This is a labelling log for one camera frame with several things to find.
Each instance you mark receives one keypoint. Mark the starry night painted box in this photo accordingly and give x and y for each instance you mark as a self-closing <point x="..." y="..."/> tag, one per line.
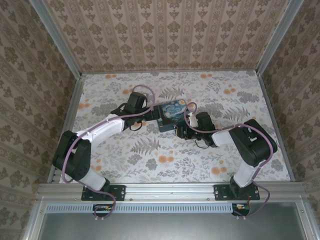
<point x="173" y="110"/>

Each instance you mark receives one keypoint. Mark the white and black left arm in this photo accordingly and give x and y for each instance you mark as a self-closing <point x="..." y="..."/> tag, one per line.
<point x="82" y="150"/>

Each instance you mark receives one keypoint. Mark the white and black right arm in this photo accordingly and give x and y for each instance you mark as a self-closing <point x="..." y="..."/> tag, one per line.
<point x="252" y="145"/>

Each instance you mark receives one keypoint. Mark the small black controller board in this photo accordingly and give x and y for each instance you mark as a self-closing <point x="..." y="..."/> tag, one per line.
<point x="102" y="209"/>
<point x="241" y="208"/>

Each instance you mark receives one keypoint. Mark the grey metal sheet panel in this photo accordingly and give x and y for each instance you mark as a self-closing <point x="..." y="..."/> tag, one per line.
<point x="170" y="227"/>

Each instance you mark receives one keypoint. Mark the aluminium frame side rail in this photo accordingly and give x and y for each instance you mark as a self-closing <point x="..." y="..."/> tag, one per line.
<point x="72" y="112"/>
<point x="277" y="112"/>

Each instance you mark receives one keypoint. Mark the aluminium frame front rail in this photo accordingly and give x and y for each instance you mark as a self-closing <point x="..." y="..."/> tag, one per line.
<point x="170" y="191"/>

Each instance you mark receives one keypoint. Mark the aluminium frame post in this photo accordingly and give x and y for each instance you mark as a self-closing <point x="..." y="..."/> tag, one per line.
<point x="57" y="37"/>
<point x="277" y="37"/>

